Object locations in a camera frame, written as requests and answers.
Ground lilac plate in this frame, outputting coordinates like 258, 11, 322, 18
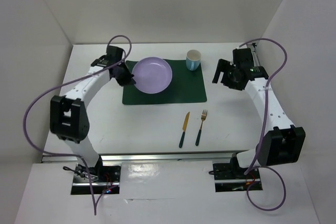
132, 57, 173, 94

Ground light blue mug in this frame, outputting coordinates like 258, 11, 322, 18
186, 49, 201, 71

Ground dark green placemat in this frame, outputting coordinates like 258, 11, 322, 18
122, 59, 207, 105

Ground gold knife green handle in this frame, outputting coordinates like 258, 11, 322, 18
179, 112, 190, 148

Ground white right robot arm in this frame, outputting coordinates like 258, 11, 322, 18
216, 48, 306, 178

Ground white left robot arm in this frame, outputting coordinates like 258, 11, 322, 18
50, 46, 207, 182

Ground aluminium side rail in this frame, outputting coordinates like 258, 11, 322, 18
246, 42, 260, 66

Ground gold fork green handle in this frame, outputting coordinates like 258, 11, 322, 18
195, 110, 208, 146

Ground aluminium front rail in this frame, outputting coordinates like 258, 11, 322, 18
40, 149, 289, 164

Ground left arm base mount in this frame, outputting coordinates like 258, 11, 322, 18
63, 165, 121, 195

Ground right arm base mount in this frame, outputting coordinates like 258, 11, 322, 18
208, 157, 263, 193

